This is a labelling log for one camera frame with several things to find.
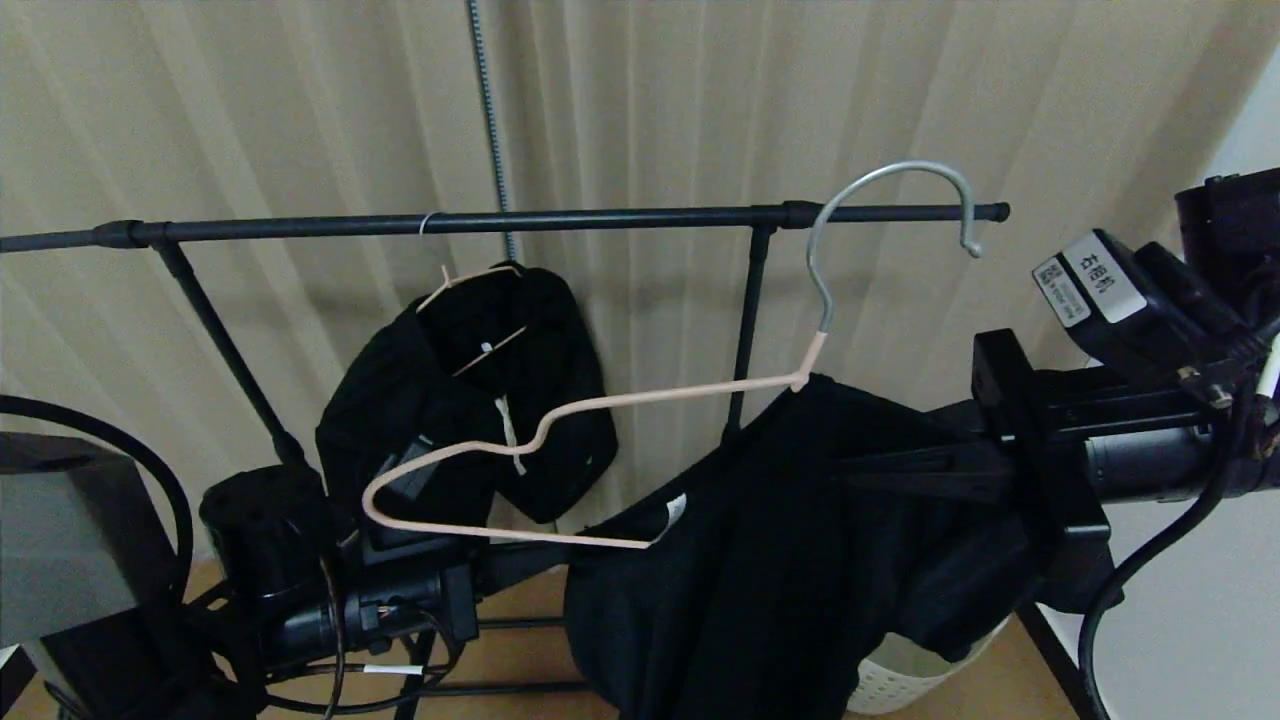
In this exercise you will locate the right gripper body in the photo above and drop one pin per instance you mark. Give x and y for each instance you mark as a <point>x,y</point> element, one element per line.
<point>1060,450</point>

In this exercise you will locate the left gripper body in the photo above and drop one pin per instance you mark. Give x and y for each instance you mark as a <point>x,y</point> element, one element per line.
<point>400,605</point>

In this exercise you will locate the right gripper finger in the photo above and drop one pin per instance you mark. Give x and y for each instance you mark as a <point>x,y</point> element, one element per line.
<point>940,470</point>

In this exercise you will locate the black garment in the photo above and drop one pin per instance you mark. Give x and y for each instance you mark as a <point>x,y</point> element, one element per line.
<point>750,580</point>
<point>400,400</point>

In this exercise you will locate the pink clothes hanger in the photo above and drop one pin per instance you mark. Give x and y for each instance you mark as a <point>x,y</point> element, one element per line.
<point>650,396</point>
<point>447,283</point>

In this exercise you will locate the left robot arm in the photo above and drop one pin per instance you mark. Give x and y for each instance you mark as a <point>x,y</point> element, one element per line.
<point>70,540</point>

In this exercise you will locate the white laundry basket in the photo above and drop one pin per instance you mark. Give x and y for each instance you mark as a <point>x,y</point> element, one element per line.
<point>900,680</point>

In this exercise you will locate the black clothes rack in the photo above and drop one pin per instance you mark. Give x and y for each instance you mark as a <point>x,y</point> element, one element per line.
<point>600,216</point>

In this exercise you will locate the beige curtain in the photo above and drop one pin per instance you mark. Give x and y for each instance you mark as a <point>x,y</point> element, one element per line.
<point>900,100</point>

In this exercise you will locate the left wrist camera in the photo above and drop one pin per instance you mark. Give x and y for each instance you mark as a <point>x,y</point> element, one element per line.
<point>410,485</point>

